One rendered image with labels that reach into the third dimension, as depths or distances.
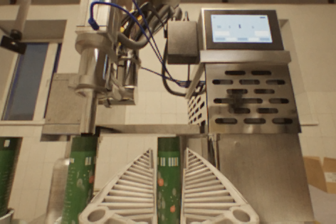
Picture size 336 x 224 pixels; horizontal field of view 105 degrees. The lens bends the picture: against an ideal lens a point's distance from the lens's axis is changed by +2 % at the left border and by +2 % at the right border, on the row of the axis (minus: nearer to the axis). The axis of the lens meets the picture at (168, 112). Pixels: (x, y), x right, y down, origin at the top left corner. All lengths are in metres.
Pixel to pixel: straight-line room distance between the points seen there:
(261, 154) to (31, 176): 2.33
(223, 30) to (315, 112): 2.31
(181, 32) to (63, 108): 0.31
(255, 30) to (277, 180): 0.29
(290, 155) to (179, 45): 0.29
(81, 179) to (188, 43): 0.31
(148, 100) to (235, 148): 1.56
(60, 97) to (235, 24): 0.40
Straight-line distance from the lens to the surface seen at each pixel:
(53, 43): 3.39
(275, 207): 0.31
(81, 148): 0.19
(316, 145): 2.47
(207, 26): 0.33
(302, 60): 2.77
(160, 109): 1.70
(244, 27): 0.36
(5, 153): 0.27
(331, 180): 1.82
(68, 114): 0.34
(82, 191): 0.20
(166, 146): 0.16
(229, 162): 0.26
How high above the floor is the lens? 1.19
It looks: 12 degrees up
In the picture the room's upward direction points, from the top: straight up
